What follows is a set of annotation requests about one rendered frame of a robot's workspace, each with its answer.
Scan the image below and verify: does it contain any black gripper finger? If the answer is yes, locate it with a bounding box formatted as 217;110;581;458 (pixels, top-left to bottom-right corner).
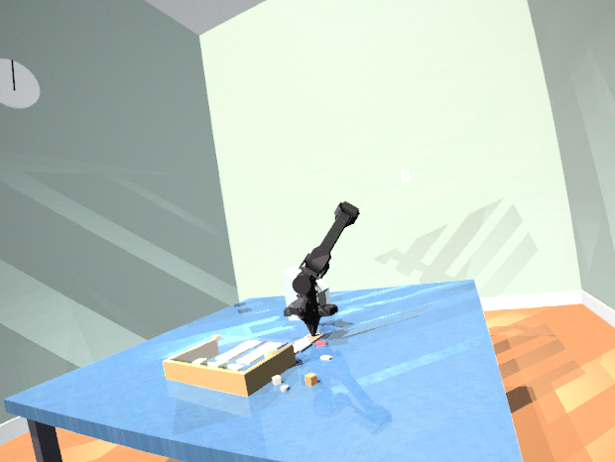
308;315;321;336
298;315;312;336

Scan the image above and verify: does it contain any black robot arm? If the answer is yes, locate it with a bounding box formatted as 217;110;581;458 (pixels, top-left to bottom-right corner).
288;201;360;316

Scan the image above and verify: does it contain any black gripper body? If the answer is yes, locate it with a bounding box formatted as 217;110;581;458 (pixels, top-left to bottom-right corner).
283;289;338;316

